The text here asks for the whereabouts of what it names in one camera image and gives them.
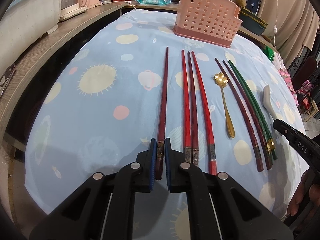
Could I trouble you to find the wet wipes pack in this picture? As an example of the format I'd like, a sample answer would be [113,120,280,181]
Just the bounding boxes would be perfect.
[136,0,171,5]

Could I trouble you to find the pink perforated utensil holder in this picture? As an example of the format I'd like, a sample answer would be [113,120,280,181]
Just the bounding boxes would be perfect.
[173,0,242,48]

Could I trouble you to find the stacked blue yellow bowls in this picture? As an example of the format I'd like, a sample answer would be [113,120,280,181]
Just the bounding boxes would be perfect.
[239,8,268,35]

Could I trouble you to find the blue patterned tablecloth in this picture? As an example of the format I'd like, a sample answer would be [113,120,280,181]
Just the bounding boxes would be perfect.
[24,8,311,240]

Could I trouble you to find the white plastic basin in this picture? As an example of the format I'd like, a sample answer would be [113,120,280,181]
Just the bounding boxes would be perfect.
[1,0,61,74]

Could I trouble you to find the pink floral cloth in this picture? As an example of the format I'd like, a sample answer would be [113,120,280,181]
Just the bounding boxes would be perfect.
[272,52,299,106]

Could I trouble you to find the dark red patterned chopstick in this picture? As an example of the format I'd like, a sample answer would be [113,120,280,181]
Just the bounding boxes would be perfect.
[187,52,199,166]

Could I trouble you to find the gold flower spoon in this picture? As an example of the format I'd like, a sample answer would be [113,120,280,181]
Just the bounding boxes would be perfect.
[214,72,235,139]

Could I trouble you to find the bright red chopstick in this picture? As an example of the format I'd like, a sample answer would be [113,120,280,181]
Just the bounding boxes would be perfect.
[191,51,217,175]
[181,49,191,163]

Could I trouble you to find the green chopstick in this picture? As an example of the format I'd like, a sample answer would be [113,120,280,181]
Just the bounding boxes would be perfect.
[228,60,275,164]
[228,60,278,160]

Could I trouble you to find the maroon chopstick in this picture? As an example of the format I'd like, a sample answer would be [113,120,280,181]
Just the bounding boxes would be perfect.
[215,58,264,172]
[223,61,272,170]

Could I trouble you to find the beige curtain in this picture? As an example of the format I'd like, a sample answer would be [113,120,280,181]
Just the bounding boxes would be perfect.
[258,0,319,68]

